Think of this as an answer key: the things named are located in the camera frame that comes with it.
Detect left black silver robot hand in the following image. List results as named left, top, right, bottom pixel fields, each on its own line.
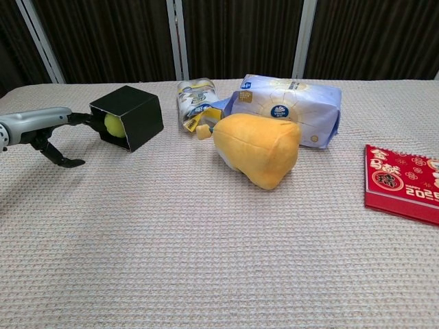
left=0, top=106, right=104, bottom=169

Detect yellow tennis ball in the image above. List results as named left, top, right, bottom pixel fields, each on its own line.
left=104, top=113, right=128, bottom=139

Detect small black cardboard box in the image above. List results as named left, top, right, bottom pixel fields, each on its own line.
left=88, top=85, right=165, bottom=154

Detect white snack packet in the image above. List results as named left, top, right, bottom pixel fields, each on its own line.
left=176, top=77, right=222, bottom=133

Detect beige woven tablecloth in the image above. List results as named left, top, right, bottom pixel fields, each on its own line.
left=0, top=79, right=439, bottom=329

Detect yellow plush toy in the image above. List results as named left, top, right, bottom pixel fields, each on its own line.
left=195, top=112, right=303, bottom=191

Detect pale blue tissue pack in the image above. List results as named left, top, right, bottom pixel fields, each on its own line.
left=222, top=73, right=343, bottom=150

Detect red 2026 desk calendar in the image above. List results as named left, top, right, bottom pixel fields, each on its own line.
left=364, top=143, right=439, bottom=228

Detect white partition frame post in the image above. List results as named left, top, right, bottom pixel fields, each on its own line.
left=165, top=0, right=191, bottom=82
left=291, top=0, right=322, bottom=82
left=14, top=0, right=67, bottom=84

